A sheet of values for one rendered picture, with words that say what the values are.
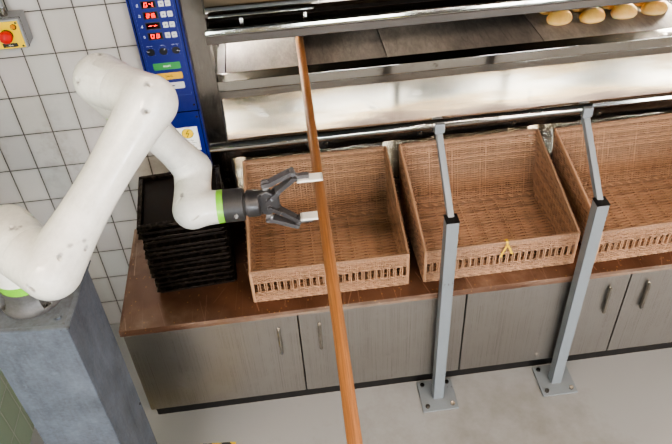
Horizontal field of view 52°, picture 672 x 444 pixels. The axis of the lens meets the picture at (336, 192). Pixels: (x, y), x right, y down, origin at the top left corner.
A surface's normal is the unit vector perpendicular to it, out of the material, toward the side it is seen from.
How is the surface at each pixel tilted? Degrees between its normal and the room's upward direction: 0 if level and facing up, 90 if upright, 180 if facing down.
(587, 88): 70
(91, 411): 90
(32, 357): 90
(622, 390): 0
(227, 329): 90
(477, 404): 0
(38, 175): 90
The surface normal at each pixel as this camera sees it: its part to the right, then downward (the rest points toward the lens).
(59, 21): 0.12, 0.63
